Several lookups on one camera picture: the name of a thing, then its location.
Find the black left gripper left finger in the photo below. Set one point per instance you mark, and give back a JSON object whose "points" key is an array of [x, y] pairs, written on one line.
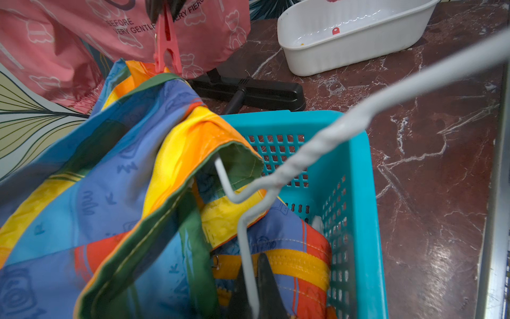
{"points": [[238, 307]]}

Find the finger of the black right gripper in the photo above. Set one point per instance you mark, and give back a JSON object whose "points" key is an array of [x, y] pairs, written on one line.
{"points": [[154, 8], [175, 6]]}

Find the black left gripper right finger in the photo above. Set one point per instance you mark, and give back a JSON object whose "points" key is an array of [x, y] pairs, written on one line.
{"points": [[271, 304]]}

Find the red clothespin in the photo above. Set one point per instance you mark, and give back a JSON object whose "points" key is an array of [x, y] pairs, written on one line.
{"points": [[166, 46]]}

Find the pink hooded jacket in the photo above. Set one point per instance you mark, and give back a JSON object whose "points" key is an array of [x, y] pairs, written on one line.
{"points": [[46, 44]]}

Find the rainbow striped jacket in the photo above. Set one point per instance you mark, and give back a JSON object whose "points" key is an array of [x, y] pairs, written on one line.
{"points": [[126, 217]]}

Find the white wire hanger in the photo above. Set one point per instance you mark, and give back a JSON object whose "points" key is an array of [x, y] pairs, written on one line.
{"points": [[476, 58]]}

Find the black clothes rack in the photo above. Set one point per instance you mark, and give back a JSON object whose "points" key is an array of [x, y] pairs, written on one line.
{"points": [[240, 92]]}

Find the teal plastic basket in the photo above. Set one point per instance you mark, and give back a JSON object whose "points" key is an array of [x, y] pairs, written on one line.
{"points": [[339, 188]]}

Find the white plastic tray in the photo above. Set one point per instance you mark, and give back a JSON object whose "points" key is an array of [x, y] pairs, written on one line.
{"points": [[318, 36]]}

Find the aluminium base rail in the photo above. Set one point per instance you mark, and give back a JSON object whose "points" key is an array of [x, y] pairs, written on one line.
{"points": [[493, 287]]}

